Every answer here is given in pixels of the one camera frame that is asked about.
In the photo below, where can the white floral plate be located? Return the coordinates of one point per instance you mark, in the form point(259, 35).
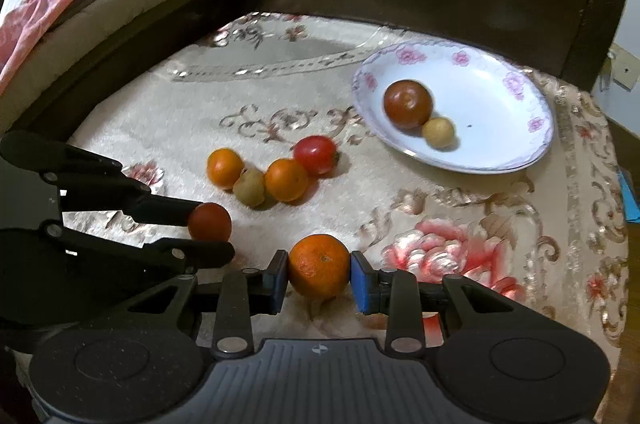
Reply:
point(480, 118)

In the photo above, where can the dark wooden bed frame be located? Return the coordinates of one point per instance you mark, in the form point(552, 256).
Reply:
point(130, 48)

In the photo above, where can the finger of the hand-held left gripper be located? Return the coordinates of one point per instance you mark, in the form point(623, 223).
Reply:
point(200, 253)
point(165, 210)

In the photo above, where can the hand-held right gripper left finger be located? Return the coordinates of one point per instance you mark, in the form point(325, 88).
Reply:
point(276, 286)

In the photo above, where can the large orange mandarin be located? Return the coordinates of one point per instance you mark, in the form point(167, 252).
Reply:
point(318, 266)

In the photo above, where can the white wall outlet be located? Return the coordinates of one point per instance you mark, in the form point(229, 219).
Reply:
point(624, 67)

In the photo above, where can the small red tomato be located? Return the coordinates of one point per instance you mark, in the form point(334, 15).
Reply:
point(211, 222)

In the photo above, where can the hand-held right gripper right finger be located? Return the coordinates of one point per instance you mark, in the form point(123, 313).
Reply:
point(361, 284)

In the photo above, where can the small yellow round fruit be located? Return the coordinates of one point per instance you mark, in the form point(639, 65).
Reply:
point(438, 132)

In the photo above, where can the pink blanket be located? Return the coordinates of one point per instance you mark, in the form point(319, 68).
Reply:
point(55, 3)

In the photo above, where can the small orange mandarin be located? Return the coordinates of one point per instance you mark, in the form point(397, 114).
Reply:
point(286, 180)
point(225, 167)

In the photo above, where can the blue paper sheet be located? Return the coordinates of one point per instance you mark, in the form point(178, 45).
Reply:
point(631, 199)

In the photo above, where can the green-brown round fruit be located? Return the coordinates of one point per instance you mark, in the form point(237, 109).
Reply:
point(249, 188)

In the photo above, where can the large dark red tomato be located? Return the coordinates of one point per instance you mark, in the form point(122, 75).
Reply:
point(407, 103)

